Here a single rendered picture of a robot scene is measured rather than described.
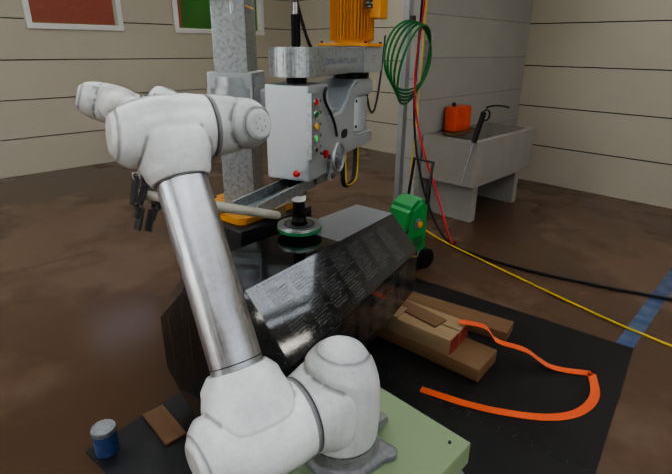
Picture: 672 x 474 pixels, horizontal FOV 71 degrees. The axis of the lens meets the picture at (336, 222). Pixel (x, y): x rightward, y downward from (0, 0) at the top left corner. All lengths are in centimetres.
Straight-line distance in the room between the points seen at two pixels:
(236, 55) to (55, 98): 523
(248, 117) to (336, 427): 62
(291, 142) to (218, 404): 143
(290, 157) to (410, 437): 134
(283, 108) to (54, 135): 594
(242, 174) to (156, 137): 194
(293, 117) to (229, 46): 81
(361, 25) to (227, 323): 204
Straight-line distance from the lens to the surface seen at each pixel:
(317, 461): 109
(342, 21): 269
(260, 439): 89
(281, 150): 215
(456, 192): 507
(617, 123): 658
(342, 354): 95
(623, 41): 656
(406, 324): 283
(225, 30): 278
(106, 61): 796
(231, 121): 99
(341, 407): 95
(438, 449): 118
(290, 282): 197
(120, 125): 95
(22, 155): 773
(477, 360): 279
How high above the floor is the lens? 169
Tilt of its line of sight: 20 degrees down
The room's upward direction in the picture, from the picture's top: 1 degrees clockwise
